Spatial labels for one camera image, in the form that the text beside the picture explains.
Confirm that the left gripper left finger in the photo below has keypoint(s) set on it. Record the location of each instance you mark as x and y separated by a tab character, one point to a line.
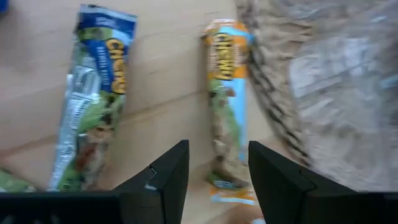
164	186

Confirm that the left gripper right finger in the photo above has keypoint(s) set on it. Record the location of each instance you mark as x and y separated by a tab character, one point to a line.
280	186

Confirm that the peanut butter granola bar orange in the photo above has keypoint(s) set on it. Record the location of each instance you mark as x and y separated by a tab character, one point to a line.
228	93

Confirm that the oatmeal raisin granola bar blue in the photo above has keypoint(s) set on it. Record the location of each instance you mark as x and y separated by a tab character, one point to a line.
99	77

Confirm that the granola bar green wrapper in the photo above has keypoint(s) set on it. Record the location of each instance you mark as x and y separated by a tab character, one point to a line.
15	183

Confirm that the round woven placemat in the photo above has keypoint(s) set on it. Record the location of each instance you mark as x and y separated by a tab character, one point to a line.
273	77

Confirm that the clear plastic bin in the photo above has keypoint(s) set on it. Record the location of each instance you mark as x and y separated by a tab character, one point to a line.
342	87

